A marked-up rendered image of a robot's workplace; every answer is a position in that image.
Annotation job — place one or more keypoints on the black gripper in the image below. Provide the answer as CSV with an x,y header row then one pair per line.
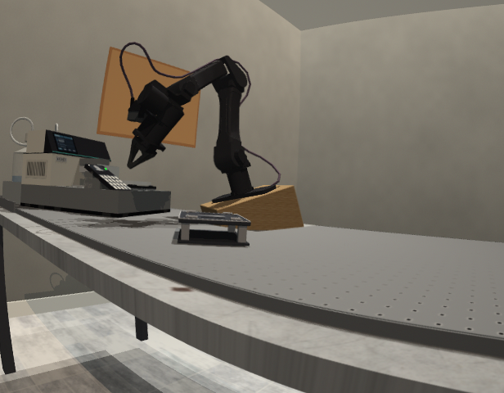
x,y
147,145

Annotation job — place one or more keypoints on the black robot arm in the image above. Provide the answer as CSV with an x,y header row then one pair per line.
x,y
229,156

